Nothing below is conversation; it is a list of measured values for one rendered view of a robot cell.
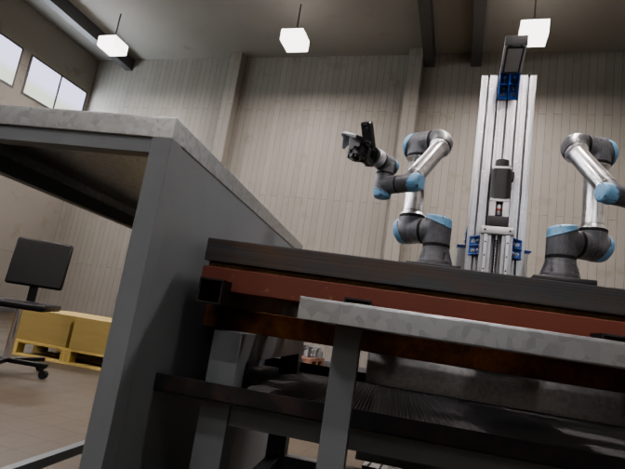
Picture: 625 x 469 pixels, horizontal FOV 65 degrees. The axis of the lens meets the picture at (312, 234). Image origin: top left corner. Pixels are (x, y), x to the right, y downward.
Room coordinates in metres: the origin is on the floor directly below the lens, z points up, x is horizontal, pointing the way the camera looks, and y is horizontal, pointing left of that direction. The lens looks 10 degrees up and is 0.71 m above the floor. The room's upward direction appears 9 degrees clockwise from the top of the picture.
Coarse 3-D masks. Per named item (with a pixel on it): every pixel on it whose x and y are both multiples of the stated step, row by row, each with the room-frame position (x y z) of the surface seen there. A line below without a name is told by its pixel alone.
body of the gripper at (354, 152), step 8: (360, 144) 1.83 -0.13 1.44; (368, 144) 1.84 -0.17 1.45; (352, 152) 1.86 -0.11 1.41; (360, 152) 1.83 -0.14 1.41; (368, 152) 1.85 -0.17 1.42; (376, 152) 1.90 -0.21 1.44; (352, 160) 1.90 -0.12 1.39; (360, 160) 1.89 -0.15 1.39; (368, 160) 1.89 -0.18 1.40; (376, 160) 1.91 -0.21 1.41
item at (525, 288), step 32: (224, 256) 1.02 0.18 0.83; (256, 256) 1.01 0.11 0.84; (288, 256) 1.00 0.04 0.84; (320, 256) 0.98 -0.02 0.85; (352, 256) 0.97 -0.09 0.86; (416, 288) 0.97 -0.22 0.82; (448, 288) 0.93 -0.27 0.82; (480, 288) 0.92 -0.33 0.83; (512, 288) 0.91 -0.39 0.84; (544, 288) 0.90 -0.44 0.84; (576, 288) 0.89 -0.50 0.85; (608, 288) 0.88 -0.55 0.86
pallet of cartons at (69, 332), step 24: (24, 312) 5.00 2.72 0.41; (48, 312) 4.94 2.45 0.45; (72, 312) 5.60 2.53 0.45; (24, 336) 4.99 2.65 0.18; (48, 336) 4.93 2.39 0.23; (72, 336) 4.85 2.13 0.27; (96, 336) 4.81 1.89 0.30; (48, 360) 4.89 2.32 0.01; (72, 360) 4.90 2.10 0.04; (96, 360) 5.28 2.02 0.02
